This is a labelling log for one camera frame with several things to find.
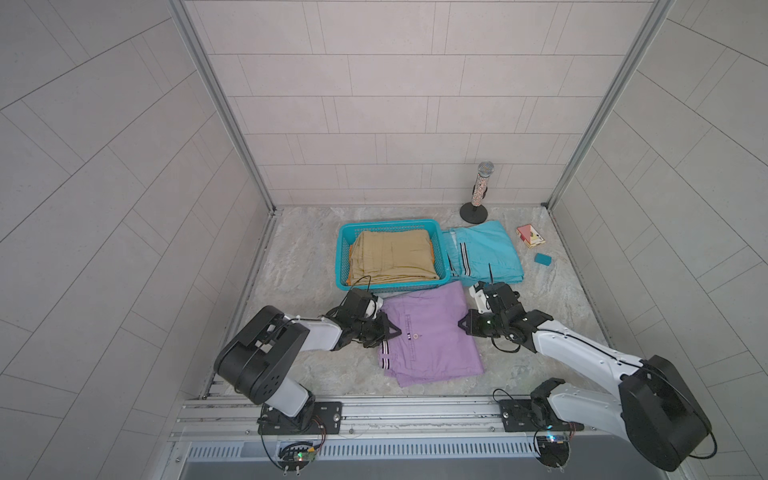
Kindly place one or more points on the teal plastic basket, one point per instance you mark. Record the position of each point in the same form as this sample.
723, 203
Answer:
348, 233

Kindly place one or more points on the right circuit board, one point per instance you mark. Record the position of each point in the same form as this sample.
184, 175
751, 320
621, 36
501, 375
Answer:
553, 451

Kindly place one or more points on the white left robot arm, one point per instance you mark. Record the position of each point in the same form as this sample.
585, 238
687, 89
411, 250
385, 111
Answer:
256, 362

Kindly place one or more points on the khaki pants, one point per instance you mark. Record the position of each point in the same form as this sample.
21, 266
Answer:
382, 257

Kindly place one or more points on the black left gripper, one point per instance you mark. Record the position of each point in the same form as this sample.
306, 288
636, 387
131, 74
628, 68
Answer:
381, 331

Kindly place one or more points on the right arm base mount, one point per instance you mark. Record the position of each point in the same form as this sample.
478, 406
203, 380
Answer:
517, 415

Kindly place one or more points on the small teal block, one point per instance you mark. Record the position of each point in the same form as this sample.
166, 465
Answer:
543, 259

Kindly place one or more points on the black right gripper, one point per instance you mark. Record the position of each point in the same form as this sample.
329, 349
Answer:
470, 327

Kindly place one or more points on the circuit board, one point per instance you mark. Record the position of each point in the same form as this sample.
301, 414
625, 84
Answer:
296, 456
553, 451

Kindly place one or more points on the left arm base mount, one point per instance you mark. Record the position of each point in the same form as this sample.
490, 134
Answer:
314, 419

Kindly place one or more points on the bottle on black stand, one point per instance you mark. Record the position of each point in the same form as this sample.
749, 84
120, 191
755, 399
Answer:
474, 212

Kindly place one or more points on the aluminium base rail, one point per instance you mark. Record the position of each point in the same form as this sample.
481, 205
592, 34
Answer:
371, 428

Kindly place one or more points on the left circuit board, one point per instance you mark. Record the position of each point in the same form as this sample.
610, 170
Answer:
296, 456

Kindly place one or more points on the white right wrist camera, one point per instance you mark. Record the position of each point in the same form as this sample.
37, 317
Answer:
480, 298

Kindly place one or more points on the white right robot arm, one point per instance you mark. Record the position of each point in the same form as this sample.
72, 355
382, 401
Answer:
643, 401

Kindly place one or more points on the small red box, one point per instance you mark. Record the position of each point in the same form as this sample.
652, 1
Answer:
530, 236

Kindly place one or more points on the purple pants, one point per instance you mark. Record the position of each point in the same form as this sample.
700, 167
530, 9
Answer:
431, 347

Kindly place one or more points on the teal pants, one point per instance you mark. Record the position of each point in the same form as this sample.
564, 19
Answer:
482, 253

